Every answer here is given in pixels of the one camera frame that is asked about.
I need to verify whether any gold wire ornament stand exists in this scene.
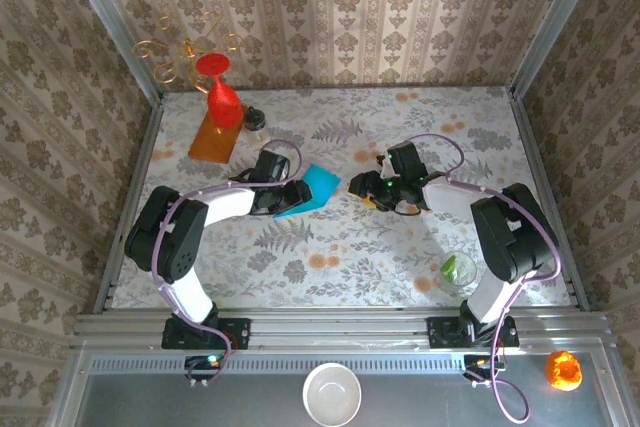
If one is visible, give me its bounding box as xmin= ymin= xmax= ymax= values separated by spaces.
xmin=132 ymin=11 xmax=244 ymax=94

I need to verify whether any small circuit board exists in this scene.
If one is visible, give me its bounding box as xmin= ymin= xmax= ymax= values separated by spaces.
xmin=462 ymin=354 xmax=507 ymax=389
xmin=183 ymin=354 xmax=226 ymax=389

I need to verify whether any grey metal shelf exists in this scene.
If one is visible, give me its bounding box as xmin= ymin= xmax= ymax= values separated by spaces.
xmin=49 ymin=341 xmax=626 ymax=427

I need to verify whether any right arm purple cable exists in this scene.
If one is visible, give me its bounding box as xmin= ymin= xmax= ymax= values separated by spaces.
xmin=379 ymin=133 xmax=561 ymax=423

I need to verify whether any clear glass with green leaf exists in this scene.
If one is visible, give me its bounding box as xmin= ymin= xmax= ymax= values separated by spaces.
xmin=438 ymin=251 xmax=477 ymax=293

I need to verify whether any left small circuit board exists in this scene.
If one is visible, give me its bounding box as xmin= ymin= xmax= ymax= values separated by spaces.
xmin=183 ymin=354 xmax=226 ymax=389

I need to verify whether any blue paper sheet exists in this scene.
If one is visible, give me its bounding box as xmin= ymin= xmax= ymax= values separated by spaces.
xmin=272 ymin=163 xmax=342 ymax=220

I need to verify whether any small bottle with black cap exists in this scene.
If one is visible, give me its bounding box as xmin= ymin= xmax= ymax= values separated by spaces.
xmin=243 ymin=105 xmax=271 ymax=149

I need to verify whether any aluminium extrusion frame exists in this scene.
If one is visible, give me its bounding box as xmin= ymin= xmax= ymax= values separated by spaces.
xmin=47 ymin=0 xmax=634 ymax=427

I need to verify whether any right small circuit board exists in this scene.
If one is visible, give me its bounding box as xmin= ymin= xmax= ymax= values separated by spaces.
xmin=462 ymin=354 xmax=507 ymax=389

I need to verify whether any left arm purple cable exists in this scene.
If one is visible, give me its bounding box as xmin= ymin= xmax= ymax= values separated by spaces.
xmin=153 ymin=139 xmax=304 ymax=389

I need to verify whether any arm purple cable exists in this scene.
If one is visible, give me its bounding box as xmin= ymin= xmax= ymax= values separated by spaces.
xmin=379 ymin=133 xmax=561 ymax=423
xmin=153 ymin=139 xmax=304 ymax=389

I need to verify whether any orange rectangular board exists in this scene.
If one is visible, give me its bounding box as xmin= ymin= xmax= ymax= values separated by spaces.
xmin=187 ymin=105 xmax=249 ymax=164

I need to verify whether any white bowl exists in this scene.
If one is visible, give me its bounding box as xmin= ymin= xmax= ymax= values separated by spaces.
xmin=301 ymin=362 xmax=362 ymax=427

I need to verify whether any orange crumpled ball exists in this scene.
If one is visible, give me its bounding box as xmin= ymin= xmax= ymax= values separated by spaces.
xmin=543 ymin=349 xmax=584 ymax=392

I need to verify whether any floral patterned table cover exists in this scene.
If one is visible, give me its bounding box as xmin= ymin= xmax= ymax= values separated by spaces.
xmin=110 ymin=86 xmax=576 ymax=309

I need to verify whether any red wine glass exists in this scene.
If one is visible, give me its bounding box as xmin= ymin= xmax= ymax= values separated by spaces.
xmin=194 ymin=52 xmax=244 ymax=128

